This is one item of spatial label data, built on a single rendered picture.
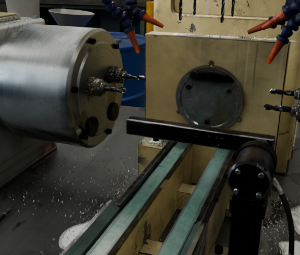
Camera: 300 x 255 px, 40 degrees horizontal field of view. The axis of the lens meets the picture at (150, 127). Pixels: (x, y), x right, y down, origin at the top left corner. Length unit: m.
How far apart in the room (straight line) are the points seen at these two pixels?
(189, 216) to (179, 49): 0.38
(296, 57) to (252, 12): 0.14
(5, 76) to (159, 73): 0.32
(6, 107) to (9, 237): 0.25
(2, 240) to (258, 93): 0.58
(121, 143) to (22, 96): 0.46
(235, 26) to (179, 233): 0.53
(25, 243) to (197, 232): 0.36
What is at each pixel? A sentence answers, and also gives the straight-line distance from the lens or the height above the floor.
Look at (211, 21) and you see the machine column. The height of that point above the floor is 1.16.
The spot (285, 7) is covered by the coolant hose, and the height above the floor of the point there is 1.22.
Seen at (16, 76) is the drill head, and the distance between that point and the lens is 0.83.
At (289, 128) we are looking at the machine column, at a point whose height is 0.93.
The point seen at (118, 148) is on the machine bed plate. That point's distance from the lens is 1.17.
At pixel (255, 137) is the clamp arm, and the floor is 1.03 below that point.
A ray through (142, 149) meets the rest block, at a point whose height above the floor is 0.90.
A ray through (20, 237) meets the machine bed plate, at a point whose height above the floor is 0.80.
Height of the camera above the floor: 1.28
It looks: 22 degrees down
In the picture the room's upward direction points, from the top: straight up
